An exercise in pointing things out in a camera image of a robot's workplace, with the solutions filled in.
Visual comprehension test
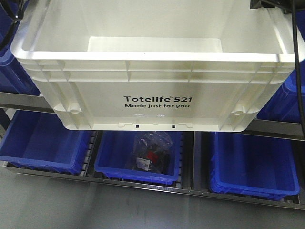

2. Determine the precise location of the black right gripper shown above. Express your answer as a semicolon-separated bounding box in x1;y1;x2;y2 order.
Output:
250;0;305;14

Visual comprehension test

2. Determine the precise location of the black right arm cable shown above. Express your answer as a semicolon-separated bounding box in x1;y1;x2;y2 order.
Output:
290;0;305;141

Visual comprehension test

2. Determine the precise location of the white plastic tote box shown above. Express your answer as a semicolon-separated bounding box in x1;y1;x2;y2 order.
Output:
11;0;295;132

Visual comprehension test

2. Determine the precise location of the blue bin stack right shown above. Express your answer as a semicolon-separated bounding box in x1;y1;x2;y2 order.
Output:
257;71;301;123

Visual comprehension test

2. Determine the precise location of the steel shelf rack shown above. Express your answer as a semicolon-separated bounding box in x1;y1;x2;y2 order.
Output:
0;92;305;212

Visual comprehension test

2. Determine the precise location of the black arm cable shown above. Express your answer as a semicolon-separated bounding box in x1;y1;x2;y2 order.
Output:
0;0;26;50
290;0;305;141

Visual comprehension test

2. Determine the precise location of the blue bin lower right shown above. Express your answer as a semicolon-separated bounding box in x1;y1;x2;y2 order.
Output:
210;132;300;200

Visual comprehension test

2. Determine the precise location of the blue bin lower left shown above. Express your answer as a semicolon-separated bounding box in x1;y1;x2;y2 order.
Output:
0;110;92;175

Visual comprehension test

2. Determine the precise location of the plastic bag of parts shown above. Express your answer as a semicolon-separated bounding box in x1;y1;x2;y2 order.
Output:
126;131;173;174

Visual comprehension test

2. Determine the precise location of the blue bin lower middle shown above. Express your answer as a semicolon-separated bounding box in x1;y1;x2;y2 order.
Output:
94;131;183;185

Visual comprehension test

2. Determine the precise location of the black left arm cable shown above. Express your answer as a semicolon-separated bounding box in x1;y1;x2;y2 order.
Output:
0;0;26;50

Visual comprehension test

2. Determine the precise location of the blue bin upper left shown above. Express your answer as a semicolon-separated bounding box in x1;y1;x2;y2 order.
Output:
0;0;40;95

